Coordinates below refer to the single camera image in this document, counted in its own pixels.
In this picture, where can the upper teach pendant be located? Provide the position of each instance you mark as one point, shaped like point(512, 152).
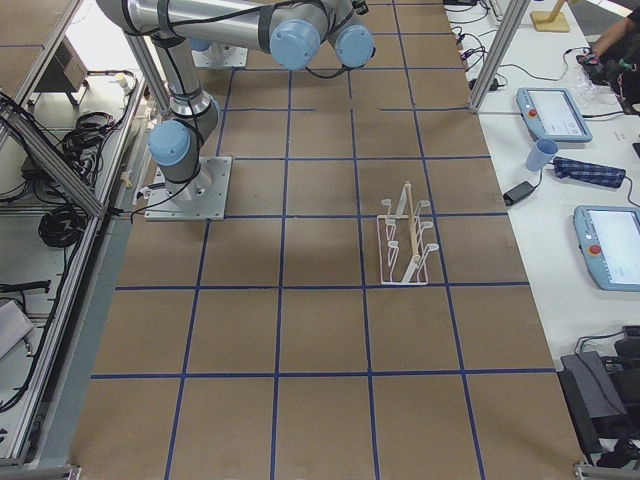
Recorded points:
point(552, 113)

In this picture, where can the blue cup on desk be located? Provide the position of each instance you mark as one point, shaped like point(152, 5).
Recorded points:
point(542, 152)

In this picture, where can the aluminium frame post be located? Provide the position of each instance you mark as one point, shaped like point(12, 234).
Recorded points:
point(505, 33)

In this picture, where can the wooden stand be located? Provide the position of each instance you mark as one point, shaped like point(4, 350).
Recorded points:
point(553, 21)

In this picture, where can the seated person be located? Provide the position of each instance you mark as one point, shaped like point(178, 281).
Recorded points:
point(614, 59)

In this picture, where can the grey box under bench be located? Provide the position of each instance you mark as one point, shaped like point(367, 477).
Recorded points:
point(66, 73)

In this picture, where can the diagonal aluminium frame bar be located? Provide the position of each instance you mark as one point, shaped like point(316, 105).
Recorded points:
point(24, 130)

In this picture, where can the white wire cup rack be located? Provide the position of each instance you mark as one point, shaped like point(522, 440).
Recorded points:
point(402, 248)

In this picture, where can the teach pendant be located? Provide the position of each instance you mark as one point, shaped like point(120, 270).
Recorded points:
point(552, 113)
point(608, 239)

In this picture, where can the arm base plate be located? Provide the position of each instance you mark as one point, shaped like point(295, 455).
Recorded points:
point(237, 60)
point(204, 198)

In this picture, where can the lower teach pendant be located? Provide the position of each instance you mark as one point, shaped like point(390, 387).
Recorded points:
point(608, 239)

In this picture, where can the black power adapter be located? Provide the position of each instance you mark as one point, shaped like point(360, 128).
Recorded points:
point(518, 193)

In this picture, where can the blue plaid cloth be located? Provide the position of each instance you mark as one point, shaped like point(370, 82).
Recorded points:
point(586, 172)

